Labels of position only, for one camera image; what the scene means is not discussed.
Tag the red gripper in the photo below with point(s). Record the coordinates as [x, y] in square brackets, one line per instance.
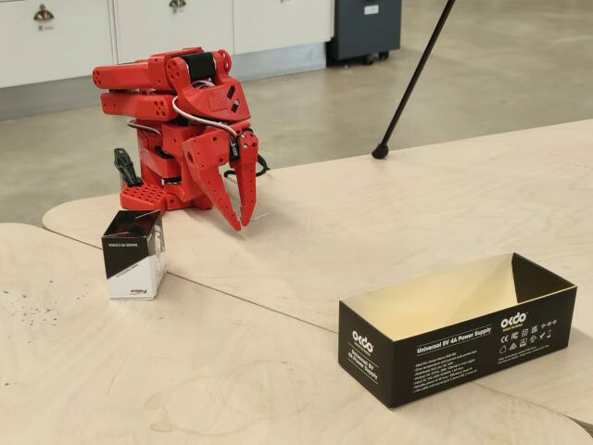
[200, 155]

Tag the small black and white box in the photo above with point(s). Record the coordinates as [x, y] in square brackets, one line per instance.
[132, 264]

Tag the red robot arm with base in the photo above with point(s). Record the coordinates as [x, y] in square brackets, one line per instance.
[139, 104]

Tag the open black okdo cardboard box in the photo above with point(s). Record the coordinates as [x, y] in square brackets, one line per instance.
[440, 361]

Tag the small white plastic sliver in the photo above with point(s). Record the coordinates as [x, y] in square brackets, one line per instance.
[259, 216]

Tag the black table clamp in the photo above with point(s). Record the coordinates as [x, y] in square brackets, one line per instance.
[126, 167]

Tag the black tripod leg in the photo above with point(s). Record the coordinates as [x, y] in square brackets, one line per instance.
[412, 90]

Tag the white cabinet unit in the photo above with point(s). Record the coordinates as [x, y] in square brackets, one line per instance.
[69, 51]

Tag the white label on grey cabinet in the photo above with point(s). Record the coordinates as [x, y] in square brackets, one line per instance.
[371, 9]

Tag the dark grey rolling pedestal cabinet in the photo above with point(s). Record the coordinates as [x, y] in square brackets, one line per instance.
[361, 34]

